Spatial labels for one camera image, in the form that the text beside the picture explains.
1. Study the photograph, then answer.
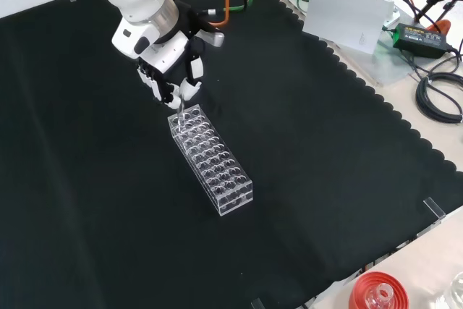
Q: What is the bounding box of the pale grey board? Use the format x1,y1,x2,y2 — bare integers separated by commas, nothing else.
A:
302,0,395,56

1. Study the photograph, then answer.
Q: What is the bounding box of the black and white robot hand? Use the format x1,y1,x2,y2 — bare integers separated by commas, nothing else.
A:
135,32,207,109

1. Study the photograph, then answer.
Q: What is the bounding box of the clear plastic test tube rack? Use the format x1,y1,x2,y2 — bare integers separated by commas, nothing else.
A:
167,104,253,218

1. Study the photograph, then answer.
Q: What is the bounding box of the grey metal base plate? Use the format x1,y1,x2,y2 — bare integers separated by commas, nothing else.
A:
278,0,420,88

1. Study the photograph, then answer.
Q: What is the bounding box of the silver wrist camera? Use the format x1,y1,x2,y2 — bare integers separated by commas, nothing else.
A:
197,30,225,48

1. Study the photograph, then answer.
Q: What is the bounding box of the clear glass vessel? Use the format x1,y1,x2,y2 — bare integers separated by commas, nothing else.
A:
439,272,463,309

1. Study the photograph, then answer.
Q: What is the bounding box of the orange clamp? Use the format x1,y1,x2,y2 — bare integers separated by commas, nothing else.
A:
425,19,452,37

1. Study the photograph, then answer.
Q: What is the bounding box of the clear glass test tube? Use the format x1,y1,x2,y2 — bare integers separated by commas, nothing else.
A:
176,97,189,132

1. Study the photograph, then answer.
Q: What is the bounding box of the coiled black cable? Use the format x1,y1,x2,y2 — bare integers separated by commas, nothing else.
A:
415,72,463,124

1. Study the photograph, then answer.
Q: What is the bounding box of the black power adapter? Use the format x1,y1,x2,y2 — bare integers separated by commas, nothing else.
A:
392,22,454,59

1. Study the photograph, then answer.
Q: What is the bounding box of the black scalloped bench cloth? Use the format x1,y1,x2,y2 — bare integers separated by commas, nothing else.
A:
0,0,463,309

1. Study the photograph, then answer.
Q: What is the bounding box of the small clear glass flask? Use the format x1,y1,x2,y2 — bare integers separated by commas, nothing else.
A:
365,282,394,309

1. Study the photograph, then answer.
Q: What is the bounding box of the red ribbed funnel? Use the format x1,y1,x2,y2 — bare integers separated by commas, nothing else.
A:
347,271,410,309

